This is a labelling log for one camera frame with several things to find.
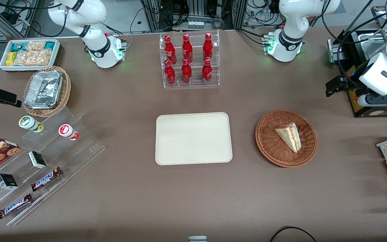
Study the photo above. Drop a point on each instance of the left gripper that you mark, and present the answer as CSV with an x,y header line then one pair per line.
x,y
357,76

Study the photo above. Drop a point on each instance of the triangular sandwich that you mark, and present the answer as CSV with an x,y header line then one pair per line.
x,y
290,136

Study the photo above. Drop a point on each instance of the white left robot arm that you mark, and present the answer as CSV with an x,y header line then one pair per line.
x,y
291,20

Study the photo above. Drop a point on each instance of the silver foil tray stack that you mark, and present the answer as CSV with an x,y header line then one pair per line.
x,y
44,89

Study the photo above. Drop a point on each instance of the light woven wicker basket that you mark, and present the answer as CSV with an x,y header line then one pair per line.
x,y
66,90

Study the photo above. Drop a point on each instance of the round brown wicker basket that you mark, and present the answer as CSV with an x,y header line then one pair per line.
x,y
270,148

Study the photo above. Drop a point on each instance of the beige rectangular serving tray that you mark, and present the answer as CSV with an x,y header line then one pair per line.
x,y
193,139

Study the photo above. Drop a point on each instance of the white rectangular snack bin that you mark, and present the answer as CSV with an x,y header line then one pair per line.
x,y
2,64

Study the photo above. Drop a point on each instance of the green lid white cup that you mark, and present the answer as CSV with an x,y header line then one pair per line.
x,y
27,122

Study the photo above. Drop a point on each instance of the yellow snack pack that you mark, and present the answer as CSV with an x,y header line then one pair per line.
x,y
10,58

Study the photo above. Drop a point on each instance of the clear cracker bag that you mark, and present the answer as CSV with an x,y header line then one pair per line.
x,y
24,58
36,45
43,57

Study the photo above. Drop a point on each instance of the teal snack pack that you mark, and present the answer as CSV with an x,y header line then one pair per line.
x,y
18,46
50,45

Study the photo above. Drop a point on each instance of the black hot food warmer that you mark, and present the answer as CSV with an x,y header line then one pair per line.
x,y
381,112

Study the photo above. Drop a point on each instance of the steel warmer pan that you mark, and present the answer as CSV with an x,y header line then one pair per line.
x,y
371,43

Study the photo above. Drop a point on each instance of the red lid white cup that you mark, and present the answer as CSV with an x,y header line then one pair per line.
x,y
66,130

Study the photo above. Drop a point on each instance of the small black carton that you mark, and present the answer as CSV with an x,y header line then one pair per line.
x,y
7,181
37,159

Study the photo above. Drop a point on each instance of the clear acrylic stepped shelf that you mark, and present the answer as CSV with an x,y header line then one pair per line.
x,y
79,148

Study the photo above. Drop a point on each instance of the Snickers chocolate bar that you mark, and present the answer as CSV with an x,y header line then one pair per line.
x,y
13,206
45,179

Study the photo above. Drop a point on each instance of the red cola bottle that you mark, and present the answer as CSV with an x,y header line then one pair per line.
x,y
208,48
169,50
186,73
169,74
187,49
207,73

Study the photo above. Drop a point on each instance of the clear acrylic bottle rack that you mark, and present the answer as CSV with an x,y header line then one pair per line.
x,y
195,84

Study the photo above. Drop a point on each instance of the white terminal block row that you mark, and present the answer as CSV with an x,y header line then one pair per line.
x,y
195,24

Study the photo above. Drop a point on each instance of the small grey device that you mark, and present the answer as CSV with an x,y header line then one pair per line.
x,y
197,239

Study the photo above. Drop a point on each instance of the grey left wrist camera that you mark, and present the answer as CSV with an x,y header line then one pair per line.
x,y
363,99

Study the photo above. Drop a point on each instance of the aluminium frame rack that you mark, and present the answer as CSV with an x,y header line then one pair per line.
x,y
197,10

